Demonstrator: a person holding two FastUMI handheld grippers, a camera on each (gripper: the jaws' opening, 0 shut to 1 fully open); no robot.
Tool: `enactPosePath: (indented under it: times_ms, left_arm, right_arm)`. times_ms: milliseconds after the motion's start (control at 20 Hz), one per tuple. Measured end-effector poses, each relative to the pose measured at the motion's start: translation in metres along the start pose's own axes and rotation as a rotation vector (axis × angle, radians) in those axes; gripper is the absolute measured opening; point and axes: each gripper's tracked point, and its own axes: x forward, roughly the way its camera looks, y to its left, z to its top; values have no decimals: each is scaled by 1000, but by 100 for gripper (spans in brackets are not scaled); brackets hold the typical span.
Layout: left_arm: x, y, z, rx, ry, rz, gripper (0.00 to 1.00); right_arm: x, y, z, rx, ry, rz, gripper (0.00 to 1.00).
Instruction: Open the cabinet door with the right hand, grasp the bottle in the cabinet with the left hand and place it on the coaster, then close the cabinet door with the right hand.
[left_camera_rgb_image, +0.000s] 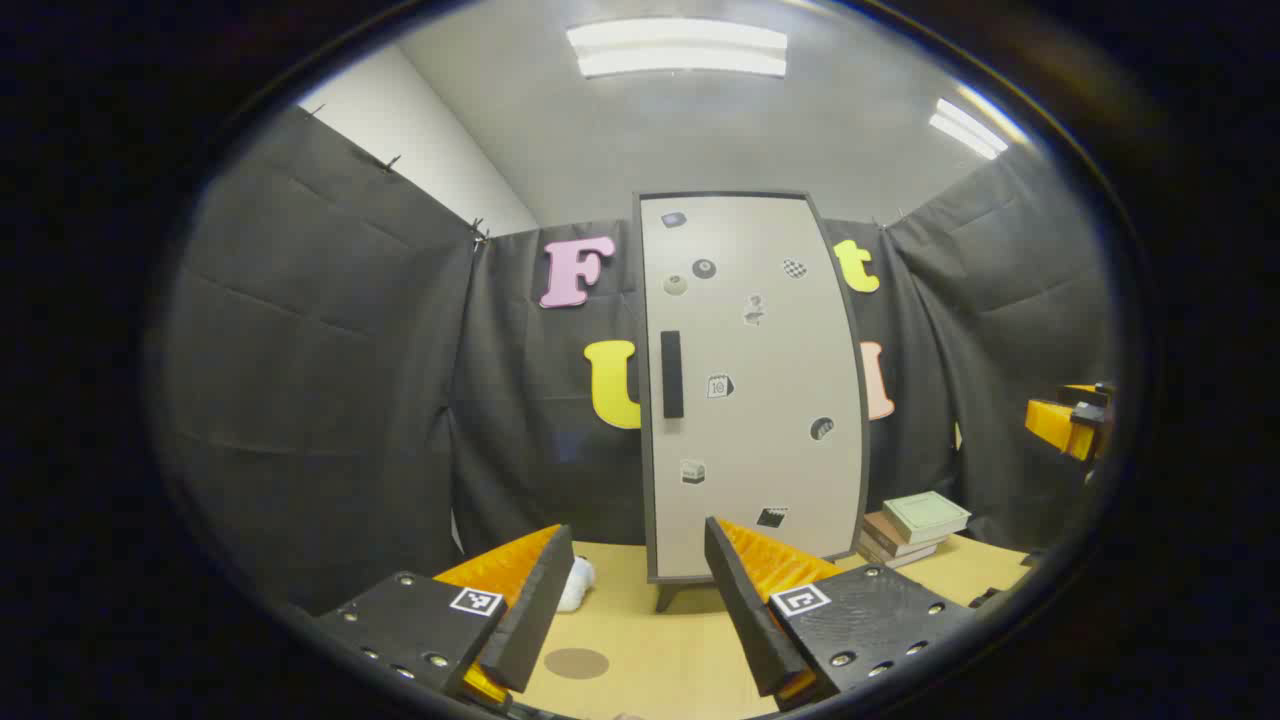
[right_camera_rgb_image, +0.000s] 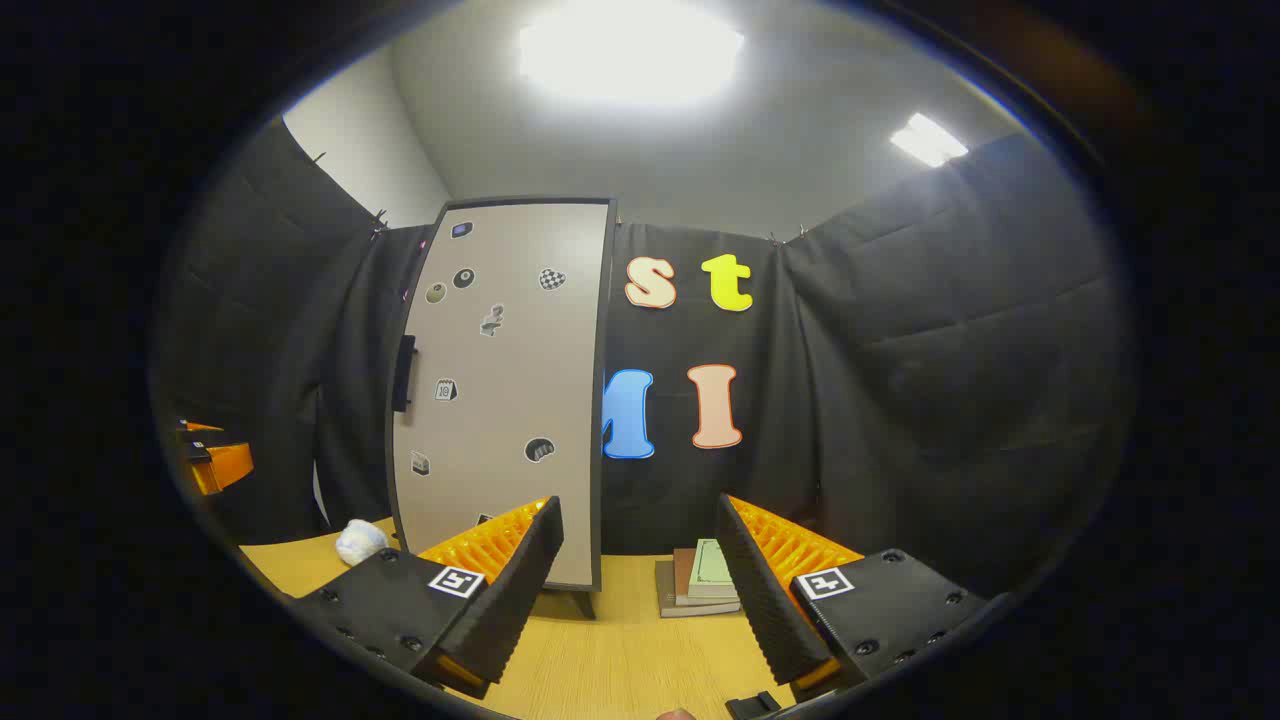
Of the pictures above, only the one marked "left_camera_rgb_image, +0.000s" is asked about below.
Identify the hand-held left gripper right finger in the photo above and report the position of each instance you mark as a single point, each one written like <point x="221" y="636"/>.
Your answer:
<point x="745" y="610"/>

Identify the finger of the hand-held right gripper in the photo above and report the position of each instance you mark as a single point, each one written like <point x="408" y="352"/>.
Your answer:
<point x="1080" y="389"/>
<point x="1055" y="425"/>

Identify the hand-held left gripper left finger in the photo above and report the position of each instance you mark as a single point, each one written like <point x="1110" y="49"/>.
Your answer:
<point x="535" y="610"/>

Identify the brown round coaster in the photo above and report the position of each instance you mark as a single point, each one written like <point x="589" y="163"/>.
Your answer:
<point x="576" y="663"/>

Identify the dark grey cabinet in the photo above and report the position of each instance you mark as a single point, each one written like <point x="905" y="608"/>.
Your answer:
<point x="667" y="597"/>

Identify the beige cabinet door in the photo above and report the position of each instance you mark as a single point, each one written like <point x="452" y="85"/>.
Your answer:
<point x="760" y="380"/>

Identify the small white object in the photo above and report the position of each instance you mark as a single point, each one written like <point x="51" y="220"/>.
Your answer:
<point x="578" y="585"/>

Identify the green book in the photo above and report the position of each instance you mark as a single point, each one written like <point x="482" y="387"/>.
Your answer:
<point x="925" y="515"/>

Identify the brown book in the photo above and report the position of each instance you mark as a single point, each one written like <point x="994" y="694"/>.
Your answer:
<point x="885" y="535"/>

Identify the small ceiling light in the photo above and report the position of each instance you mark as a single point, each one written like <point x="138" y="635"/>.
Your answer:
<point x="965" y="127"/>

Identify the black backdrop cloth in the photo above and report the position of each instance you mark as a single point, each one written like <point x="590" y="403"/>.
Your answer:
<point x="320" y="350"/>

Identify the large ceiling light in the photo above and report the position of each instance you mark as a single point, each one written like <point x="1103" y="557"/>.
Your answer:
<point x="675" y="47"/>

